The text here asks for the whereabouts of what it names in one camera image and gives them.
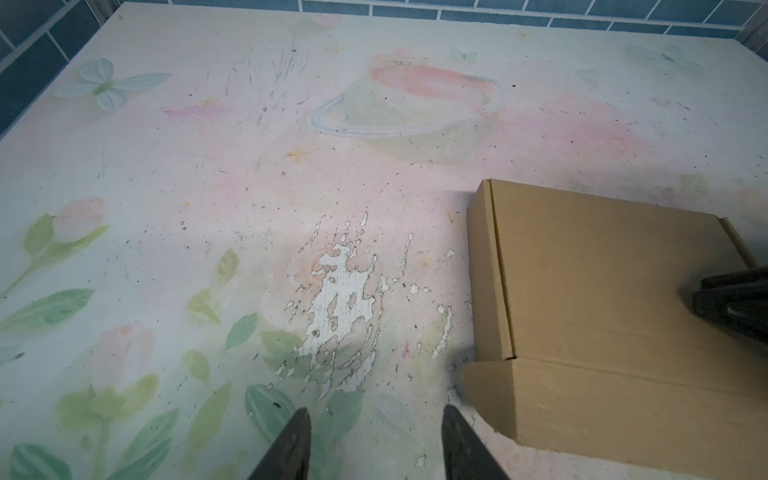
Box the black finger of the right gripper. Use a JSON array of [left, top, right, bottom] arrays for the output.
[[692, 290, 767, 344], [700, 267, 767, 290]]

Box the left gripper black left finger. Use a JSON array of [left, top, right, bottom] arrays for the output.
[[248, 408, 311, 480]]

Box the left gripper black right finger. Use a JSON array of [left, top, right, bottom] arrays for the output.
[[441, 405, 509, 480]]

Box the brown cardboard paper box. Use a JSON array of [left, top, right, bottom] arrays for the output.
[[462, 179, 767, 479]]

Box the right aluminium corner post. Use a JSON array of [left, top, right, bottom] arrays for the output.
[[736, 4, 768, 60]]

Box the aluminium corner post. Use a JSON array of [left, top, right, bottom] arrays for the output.
[[736, 4, 768, 60], [85, 0, 122, 25]]

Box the left aluminium corner post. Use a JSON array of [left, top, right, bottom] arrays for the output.
[[85, 0, 122, 25]]

